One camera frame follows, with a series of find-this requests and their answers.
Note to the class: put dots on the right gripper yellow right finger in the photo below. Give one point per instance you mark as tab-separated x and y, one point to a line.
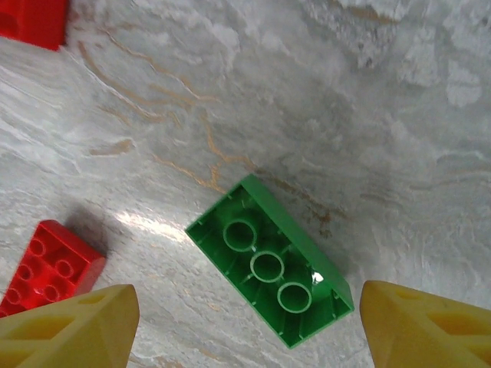
429	329

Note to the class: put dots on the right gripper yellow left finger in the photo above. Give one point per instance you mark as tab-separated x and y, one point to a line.
65	333

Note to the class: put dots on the red lego brick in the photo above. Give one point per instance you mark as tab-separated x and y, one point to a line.
53	260
34	23

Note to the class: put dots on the green lego brick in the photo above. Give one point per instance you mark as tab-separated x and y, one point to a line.
291	230

